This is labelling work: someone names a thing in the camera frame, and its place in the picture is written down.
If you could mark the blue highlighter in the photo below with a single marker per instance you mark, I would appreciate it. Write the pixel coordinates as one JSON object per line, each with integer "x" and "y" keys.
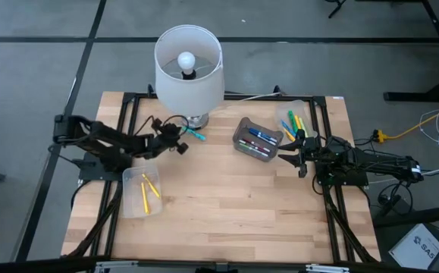
{"x": 288, "y": 128}

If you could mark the black power plug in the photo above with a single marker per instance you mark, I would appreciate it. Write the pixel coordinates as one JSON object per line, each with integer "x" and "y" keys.
{"x": 276, "y": 90}

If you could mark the black stand leg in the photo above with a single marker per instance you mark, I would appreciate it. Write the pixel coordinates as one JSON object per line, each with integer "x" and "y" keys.
{"x": 336, "y": 7}

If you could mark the blue pen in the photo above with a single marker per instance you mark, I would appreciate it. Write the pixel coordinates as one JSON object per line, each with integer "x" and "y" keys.
{"x": 262, "y": 134}

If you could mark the silver metal bracket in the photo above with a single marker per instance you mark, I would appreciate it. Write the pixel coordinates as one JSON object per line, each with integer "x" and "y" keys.
{"x": 327, "y": 268}
{"x": 116, "y": 266}

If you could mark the teal highlighter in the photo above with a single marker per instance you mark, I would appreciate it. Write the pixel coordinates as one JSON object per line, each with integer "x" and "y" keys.
{"x": 196, "y": 133}

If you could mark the purple marker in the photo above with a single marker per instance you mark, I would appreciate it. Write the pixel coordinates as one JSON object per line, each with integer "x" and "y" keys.
{"x": 250, "y": 145}

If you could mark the black aluminium frame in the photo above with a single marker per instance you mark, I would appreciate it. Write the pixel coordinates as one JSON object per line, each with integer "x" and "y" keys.
{"x": 249, "y": 97}

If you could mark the blue marker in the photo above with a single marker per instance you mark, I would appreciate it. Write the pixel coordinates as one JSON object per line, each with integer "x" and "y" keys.
{"x": 266, "y": 140}

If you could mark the black power adapter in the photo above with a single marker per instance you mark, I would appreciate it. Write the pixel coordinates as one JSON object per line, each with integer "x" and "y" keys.
{"x": 389, "y": 203}

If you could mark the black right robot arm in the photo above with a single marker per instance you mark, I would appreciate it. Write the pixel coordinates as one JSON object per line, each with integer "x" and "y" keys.
{"x": 374, "y": 165}

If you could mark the red marker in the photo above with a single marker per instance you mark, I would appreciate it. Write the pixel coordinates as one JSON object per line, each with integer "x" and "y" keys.
{"x": 259, "y": 145}

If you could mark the white shade silver table lamp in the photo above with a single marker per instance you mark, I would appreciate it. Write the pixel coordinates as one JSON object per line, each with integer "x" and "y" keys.
{"x": 189, "y": 83}

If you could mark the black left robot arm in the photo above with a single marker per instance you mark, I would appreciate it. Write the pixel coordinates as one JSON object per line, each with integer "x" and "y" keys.
{"x": 105, "y": 142}

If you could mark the black table leg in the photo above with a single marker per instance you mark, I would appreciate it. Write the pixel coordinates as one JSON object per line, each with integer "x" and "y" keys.
{"x": 424, "y": 215}

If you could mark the clear plastic bin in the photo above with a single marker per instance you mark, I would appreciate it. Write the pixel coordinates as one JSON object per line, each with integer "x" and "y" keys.
{"x": 135, "y": 204}
{"x": 285, "y": 110}

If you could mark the plain yellow highlighter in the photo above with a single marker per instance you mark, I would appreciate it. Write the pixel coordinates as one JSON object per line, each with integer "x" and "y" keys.
{"x": 289, "y": 135}

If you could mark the thin yellow highlighter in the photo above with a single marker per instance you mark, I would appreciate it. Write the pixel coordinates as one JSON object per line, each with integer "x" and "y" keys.
{"x": 151, "y": 186}
{"x": 145, "y": 199}

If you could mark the white printed box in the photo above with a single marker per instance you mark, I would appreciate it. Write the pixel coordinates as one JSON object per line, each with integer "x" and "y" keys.
{"x": 416, "y": 246}

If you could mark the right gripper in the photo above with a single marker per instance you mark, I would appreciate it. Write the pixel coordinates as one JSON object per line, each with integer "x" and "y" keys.
{"x": 315, "y": 151}

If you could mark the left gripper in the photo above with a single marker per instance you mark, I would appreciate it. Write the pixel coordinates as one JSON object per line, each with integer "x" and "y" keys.
{"x": 166, "y": 138}

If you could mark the light green highlighter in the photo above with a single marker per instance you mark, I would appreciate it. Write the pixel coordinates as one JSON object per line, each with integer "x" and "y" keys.
{"x": 303, "y": 127}

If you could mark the black table base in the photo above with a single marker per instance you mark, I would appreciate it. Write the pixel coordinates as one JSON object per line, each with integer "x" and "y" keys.
{"x": 420, "y": 96}

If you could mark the white marker with green cap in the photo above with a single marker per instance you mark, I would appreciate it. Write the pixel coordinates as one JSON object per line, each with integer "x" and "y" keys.
{"x": 253, "y": 150}

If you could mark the yellow highlighter with black print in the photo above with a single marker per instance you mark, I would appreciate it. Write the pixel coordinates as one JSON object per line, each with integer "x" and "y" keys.
{"x": 298, "y": 122}

